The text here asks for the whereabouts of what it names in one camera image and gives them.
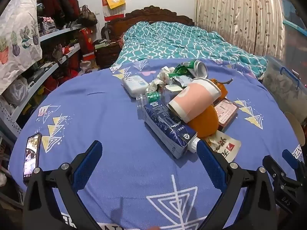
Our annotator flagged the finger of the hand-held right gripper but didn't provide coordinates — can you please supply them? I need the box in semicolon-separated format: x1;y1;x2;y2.
262;155;300;194
282;149;304;173

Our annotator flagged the houndstooth bag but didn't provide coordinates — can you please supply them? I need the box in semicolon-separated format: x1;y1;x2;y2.
38;17;58;38

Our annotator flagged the beige leaf print curtain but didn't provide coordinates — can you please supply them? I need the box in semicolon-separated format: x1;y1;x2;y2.
195;0;286;60

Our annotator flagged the pink paper cup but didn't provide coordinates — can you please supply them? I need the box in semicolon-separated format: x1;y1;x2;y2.
167;77;221;123

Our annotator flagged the blue patterned bed sheet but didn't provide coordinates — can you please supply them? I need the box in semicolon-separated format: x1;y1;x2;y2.
8;57;305;230

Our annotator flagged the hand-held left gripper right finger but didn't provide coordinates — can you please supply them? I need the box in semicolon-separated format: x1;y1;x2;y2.
196;139;279;230

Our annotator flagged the clear bottle with green label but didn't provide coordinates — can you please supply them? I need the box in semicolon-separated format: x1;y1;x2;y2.
136;91;168;120

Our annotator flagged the crushed green can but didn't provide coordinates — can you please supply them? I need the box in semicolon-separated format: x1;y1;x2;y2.
175;60;208;78

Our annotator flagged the clear plastic storage box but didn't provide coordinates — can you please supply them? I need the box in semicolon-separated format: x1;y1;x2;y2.
261;56;307;116

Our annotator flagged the teal patterned quilt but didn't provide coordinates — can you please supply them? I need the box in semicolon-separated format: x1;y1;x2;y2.
113;21;268;77

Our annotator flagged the white tissue pack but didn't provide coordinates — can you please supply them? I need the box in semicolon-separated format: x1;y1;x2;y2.
122;75;149;98

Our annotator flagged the orange peel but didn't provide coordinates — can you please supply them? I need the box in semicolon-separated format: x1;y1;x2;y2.
187;78;234;138

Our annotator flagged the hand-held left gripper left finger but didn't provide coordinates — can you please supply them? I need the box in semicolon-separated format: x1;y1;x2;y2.
22;140;103;230

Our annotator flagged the red flat box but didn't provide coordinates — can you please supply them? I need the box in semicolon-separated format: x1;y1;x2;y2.
213;99;239;132

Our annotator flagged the crumpled white tissue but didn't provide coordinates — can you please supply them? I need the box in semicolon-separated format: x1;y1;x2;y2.
160;66;176;82
149;78;165;93

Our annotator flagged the white printed paper bag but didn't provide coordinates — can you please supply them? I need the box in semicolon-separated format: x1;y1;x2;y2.
206;131;241;163

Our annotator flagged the blue plastic bin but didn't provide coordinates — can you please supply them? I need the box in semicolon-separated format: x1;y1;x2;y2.
276;0;307;37

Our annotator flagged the grey metal shelf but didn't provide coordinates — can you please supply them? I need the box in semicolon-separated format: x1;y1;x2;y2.
0;24;82;136

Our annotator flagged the dark blue milk carton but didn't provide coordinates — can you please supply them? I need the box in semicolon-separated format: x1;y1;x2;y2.
143;101;197;159

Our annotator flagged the red and yellow wall calendar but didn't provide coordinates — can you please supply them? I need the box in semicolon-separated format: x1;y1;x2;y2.
101;0;126;21

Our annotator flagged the carved wooden headboard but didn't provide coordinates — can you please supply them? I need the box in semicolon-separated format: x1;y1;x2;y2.
101;5;195;40

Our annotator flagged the brown handbag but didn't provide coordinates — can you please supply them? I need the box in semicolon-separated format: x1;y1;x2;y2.
78;5;98;26

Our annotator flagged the pile of red dark clothes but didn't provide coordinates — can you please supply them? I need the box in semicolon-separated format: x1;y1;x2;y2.
37;0;81;27

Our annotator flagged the beige round disc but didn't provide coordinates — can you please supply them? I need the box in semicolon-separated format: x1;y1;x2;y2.
284;111;306;146

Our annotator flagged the dark wooden nightstand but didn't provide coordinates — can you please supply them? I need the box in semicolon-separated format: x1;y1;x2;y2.
95;40;121;69

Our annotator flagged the black smartphone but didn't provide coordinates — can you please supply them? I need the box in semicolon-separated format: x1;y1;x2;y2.
23;132;42;185

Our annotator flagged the white plant print cloth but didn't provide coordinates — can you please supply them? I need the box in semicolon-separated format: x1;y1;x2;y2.
0;0;43;95

